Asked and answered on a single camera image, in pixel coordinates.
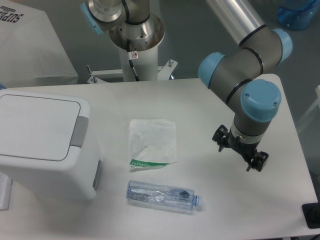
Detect blue water jug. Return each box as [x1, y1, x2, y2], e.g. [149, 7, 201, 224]
[276, 0, 320, 31]

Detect white frame right edge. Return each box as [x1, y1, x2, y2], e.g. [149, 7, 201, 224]
[296, 85, 320, 141]

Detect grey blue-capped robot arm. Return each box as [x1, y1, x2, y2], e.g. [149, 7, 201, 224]
[80, 0, 293, 171]

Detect white printed cloth cover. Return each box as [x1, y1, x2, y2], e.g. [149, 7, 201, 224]
[0, 0, 78, 87]

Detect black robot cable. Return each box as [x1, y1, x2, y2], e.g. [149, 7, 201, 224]
[126, 39, 140, 82]

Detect white push-lid trash can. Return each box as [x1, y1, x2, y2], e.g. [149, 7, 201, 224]
[0, 89, 103, 200]

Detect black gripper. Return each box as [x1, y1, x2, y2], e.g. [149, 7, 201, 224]
[212, 124, 269, 172]

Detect crushed clear plastic bottle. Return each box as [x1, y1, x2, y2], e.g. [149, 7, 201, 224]
[125, 180, 204, 215]

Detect crumpled white paper bag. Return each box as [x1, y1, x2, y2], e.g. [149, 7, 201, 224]
[129, 119, 178, 170]

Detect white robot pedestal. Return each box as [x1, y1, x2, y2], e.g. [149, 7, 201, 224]
[86, 14, 178, 84]

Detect black device at table edge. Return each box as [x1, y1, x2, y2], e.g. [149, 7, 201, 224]
[302, 202, 320, 229]

